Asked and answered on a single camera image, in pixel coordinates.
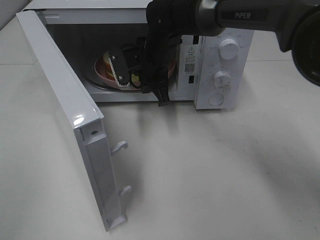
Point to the white warning label sticker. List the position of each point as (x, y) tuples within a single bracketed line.
[(190, 58)]

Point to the white microwave oven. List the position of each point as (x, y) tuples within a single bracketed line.
[(84, 29)]

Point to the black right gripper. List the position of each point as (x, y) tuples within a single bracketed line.
[(149, 58)]

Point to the white timer knob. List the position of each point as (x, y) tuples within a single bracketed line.
[(221, 79)]

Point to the yellow-green lettuce leaf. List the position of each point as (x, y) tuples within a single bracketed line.
[(135, 79)]

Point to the white upper power knob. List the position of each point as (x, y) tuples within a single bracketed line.
[(228, 48)]

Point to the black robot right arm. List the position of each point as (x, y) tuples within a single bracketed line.
[(296, 24)]

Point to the round door release button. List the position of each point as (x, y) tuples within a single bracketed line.
[(216, 100)]

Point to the pink round plate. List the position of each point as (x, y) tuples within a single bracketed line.
[(102, 72)]

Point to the white microwave door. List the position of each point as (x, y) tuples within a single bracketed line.
[(78, 117)]

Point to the white bread slice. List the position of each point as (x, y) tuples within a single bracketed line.
[(106, 61)]

